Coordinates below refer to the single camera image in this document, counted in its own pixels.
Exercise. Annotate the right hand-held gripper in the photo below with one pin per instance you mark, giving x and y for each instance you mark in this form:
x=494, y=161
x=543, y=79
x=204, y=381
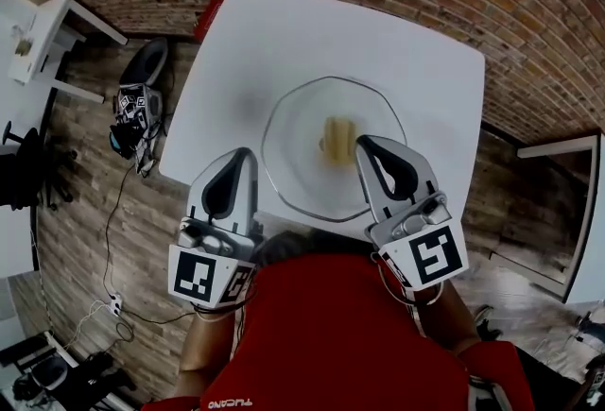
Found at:
x=435, y=253

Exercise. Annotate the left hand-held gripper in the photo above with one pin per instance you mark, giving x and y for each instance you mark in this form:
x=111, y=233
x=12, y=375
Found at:
x=194, y=277

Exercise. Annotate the clear glass lid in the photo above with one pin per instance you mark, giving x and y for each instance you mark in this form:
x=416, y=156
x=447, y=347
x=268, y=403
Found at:
x=302, y=140

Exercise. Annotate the person's right forearm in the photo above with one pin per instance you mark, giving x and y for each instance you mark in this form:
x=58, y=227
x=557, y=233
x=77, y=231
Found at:
x=449, y=319

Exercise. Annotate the person's left forearm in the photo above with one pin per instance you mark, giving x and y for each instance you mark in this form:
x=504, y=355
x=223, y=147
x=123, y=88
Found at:
x=203, y=343

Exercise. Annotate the pile of spare grippers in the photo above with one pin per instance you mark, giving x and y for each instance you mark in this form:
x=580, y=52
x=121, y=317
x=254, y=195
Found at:
x=134, y=104

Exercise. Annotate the white power strip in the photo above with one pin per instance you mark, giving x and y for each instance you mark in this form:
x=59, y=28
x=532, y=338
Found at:
x=115, y=303

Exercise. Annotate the black curved case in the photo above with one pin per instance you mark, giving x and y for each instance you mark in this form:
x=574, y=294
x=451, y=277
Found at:
x=156, y=64

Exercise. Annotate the red shirt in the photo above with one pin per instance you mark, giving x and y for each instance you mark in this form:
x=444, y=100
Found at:
x=331, y=329

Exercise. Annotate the person's dark shoe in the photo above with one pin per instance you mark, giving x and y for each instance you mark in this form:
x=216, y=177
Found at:
x=487, y=324

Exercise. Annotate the red flat box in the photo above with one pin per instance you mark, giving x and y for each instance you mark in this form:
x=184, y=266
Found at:
x=208, y=19

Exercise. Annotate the black office chair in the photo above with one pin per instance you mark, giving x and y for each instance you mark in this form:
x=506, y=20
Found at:
x=19, y=173

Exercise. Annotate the large white desk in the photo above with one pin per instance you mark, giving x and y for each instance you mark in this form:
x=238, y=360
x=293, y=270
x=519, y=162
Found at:
x=23, y=111

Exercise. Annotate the small white side table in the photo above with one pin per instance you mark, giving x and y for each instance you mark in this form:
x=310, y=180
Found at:
x=42, y=36

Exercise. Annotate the small yellow sponge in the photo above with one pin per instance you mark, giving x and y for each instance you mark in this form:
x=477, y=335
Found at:
x=22, y=47

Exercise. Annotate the grey chair frame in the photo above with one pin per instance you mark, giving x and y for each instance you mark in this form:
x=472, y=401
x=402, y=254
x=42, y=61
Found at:
x=487, y=395

